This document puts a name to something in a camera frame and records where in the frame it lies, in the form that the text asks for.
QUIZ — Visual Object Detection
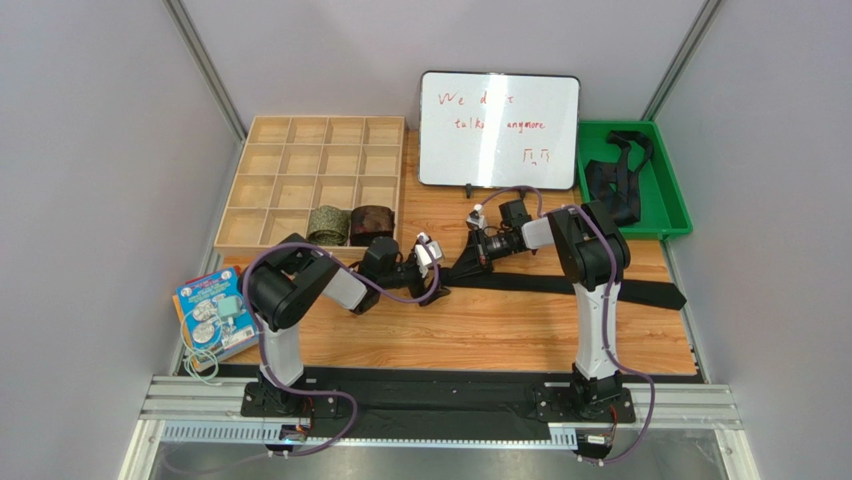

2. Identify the black tie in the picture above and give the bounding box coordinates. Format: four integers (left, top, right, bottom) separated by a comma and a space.
440, 268, 687, 311

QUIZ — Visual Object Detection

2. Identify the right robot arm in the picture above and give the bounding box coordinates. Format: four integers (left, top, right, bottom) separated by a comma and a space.
440, 200, 630, 420

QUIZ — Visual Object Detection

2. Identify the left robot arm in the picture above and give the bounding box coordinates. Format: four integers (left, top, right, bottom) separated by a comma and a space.
238, 233, 446, 417

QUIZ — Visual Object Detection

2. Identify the brown red rolled tie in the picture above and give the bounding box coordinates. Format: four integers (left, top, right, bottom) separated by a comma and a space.
349, 205, 395, 247

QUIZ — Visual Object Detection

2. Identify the green patterned rolled tie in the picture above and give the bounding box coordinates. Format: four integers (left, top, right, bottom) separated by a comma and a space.
306, 205, 351, 246

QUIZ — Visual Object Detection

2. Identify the white whiteboard with red writing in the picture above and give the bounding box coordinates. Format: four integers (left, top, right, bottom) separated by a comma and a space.
418, 71, 581, 191

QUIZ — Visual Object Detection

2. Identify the wooden compartment organizer box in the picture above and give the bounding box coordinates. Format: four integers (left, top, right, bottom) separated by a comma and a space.
214, 115, 407, 256

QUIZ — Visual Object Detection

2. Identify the dark striped tie in bin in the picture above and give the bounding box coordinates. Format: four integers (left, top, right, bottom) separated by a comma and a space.
584, 130, 655, 227

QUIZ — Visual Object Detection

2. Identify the green plastic bin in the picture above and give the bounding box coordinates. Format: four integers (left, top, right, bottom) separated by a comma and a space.
577, 121, 693, 240

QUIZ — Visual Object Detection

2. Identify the blue children's book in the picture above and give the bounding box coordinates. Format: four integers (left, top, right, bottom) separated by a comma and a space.
174, 266, 261, 357

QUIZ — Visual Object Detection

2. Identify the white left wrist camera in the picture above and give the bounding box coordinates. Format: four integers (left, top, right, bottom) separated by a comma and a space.
413, 232, 444, 270

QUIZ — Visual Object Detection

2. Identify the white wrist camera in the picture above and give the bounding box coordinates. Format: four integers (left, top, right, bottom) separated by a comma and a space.
413, 232, 444, 270
465, 204, 488, 231

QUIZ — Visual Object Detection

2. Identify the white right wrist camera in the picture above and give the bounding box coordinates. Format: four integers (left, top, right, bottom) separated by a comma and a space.
465, 204, 488, 231

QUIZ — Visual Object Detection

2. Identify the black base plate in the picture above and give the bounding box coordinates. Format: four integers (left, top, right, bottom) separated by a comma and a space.
239, 364, 706, 441

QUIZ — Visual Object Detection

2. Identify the aluminium frame rail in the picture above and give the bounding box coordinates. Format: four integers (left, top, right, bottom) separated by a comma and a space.
120, 367, 759, 479

